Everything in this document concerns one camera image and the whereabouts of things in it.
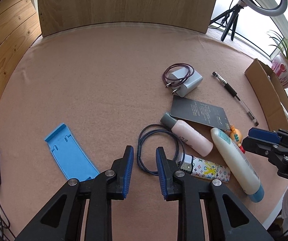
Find white charger plug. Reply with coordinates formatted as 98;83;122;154
164;66;203;97

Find black tripod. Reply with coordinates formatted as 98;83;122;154
209;1;245;41

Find black adapter cable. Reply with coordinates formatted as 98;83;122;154
0;183;17;240

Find red white flower pot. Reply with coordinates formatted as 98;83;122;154
271;52;288;89

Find black printed card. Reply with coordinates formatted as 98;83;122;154
170;96;230;131

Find colourful patterned lighter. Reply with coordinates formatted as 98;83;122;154
177;154;231;183

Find dark blue cable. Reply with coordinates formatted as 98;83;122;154
136;124;186;176

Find orange cartoon figurine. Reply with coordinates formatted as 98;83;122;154
229;125;246;153

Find white lotion bottle blue cap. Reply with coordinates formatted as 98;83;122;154
210;128;265;203

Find blue phone stand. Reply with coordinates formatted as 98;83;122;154
44;123;100;182

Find pink bottle grey cap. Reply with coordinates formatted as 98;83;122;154
160;112;213;157

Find black gel pen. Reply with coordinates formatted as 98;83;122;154
212;72;259;126

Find wooden headboard panel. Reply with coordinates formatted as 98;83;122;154
37;0;216;36

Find purple cable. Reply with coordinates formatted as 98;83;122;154
162;63;196;89

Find cardboard box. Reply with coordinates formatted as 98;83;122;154
245;59;288;131

